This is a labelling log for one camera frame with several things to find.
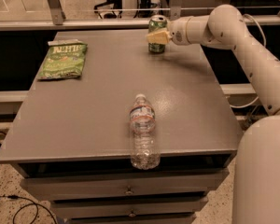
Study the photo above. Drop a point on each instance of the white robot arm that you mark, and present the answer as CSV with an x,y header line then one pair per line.
x,y
256,183

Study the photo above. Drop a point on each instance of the green soda can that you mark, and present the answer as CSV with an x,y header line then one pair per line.
x,y
157,23

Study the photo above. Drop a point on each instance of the top grey drawer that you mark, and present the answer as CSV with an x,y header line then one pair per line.
x,y
122,185

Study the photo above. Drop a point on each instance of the grey drawer cabinet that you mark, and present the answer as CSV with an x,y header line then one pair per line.
x,y
81,126

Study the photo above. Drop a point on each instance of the green kettle chips bag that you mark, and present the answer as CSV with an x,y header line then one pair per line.
x,y
64,59

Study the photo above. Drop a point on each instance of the middle grey drawer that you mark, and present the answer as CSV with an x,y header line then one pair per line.
x,y
130,207

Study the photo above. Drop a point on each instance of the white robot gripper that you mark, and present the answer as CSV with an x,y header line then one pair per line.
x,y
177,32

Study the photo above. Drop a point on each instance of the clear plastic water bottle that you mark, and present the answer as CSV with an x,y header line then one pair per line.
x,y
145,153

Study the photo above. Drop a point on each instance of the grey metal railing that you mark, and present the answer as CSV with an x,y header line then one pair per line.
x,y
25,15

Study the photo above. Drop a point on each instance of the grey drawer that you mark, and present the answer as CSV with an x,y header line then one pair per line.
x,y
130,207
122,185

